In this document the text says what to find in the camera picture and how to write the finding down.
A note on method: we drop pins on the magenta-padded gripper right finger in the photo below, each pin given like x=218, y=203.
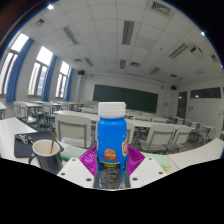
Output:
x=148, y=170

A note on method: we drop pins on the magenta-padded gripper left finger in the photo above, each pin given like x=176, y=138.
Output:
x=75, y=168

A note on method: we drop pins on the blue drink bottle white cap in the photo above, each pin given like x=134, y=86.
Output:
x=111, y=133

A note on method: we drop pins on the dark blue mug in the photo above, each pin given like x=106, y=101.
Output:
x=50, y=161

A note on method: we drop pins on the gold spoon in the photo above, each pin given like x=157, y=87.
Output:
x=53, y=140

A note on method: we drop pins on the white classroom chairs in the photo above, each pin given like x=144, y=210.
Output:
x=73, y=130

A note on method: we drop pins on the white classroom desks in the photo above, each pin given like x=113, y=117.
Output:
x=143, y=123

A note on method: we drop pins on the bunch of keys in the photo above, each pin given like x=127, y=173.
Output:
x=24, y=138

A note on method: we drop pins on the dark door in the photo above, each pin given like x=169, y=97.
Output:
x=182, y=105

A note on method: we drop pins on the green chalkboard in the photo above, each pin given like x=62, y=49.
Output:
x=133, y=98

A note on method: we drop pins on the blue window curtain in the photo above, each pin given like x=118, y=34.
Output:
x=18, y=71
x=69, y=85
x=49, y=78

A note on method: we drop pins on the classroom windows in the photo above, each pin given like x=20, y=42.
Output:
x=40, y=76

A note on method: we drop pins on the ceiling projector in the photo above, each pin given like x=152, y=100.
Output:
x=196, y=50

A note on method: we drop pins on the ceiling lights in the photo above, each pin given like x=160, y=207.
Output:
x=128, y=31

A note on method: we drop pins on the black wall speaker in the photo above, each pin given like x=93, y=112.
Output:
x=173, y=87
x=81, y=72

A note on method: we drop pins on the dark interior wall window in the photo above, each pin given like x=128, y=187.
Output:
x=205, y=93

